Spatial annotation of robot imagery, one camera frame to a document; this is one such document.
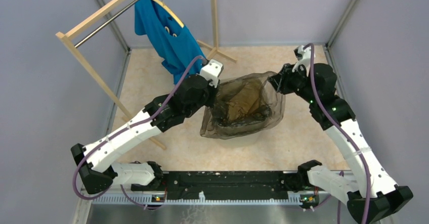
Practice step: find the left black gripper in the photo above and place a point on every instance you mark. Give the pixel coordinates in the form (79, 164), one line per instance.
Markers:
(213, 90)

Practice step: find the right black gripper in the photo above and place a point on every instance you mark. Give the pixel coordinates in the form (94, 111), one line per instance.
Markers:
(281, 81)

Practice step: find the cream plastic trash bin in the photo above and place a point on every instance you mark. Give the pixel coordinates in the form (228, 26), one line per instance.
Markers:
(240, 142)

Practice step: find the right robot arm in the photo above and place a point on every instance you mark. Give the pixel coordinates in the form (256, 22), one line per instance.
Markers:
(374, 194)

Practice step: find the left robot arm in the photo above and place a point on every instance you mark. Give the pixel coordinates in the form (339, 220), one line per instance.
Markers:
(96, 163)

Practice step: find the blue t-shirt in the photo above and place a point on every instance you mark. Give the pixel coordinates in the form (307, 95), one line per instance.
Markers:
(174, 44)

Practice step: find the wooden clothes hanger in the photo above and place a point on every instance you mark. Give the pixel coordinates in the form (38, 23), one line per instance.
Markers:
(170, 12)

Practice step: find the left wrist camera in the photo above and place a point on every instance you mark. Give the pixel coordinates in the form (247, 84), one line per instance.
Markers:
(211, 72)

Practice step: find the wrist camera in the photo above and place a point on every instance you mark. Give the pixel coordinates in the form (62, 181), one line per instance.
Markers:
(303, 55)
(211, 72)

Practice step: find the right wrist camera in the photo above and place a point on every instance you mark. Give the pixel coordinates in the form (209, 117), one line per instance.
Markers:
(303, 55)

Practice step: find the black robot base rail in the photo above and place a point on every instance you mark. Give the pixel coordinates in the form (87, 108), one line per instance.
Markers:
(231, 185)

